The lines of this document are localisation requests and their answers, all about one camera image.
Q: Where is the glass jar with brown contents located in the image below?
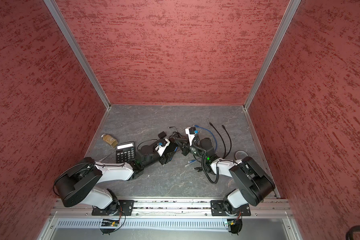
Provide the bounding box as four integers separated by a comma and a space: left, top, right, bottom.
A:
102, 134, 119, 148

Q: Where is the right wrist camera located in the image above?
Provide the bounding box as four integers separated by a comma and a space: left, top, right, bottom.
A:
185, 127, 198, 146

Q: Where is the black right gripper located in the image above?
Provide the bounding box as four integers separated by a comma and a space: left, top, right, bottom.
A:
174, 138, 207, 161

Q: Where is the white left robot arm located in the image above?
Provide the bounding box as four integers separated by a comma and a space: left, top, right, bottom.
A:
53, 139, 178, 216

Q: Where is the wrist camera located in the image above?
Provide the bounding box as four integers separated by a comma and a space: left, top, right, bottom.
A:
185, 127, 198, 146
155, 138, 171, 157

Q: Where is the aluminium left corner post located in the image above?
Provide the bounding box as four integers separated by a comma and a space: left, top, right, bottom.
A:
44, 0, 112, 111

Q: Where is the aluminium corner post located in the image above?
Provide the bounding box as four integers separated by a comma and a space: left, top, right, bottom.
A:
244, 0, 301, 111
44, 0, 112, 111

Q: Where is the black network switch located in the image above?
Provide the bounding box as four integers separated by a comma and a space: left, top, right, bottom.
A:
159, 142, 179, 165

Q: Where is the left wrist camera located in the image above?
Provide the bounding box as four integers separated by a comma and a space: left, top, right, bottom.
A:
155, 138, 171, 157

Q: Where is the brown tape roll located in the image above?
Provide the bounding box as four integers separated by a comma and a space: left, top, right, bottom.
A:
234, 150, 249, 161

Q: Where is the aluminium right corner post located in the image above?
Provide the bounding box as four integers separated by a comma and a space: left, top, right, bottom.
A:
244, 0, 301, 111

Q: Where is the black ethernet cable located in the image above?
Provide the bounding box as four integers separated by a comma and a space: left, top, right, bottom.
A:
194, 121, 227, 173
221, 124, 232, 160

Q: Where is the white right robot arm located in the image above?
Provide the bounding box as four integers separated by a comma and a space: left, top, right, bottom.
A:
177, 138, 276, 216

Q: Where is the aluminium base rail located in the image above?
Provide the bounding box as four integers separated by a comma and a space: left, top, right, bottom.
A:
49, 196, 295, 220

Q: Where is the black power adapter with cable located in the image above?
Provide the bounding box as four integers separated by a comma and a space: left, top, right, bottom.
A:
158, 126, 182, 139

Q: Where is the black calculator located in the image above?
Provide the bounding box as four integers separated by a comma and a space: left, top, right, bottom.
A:
116, 142, 136, 164

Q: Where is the black cable bottom right corner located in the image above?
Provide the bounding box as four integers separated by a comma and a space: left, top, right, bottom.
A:
345, 224, 360, 240

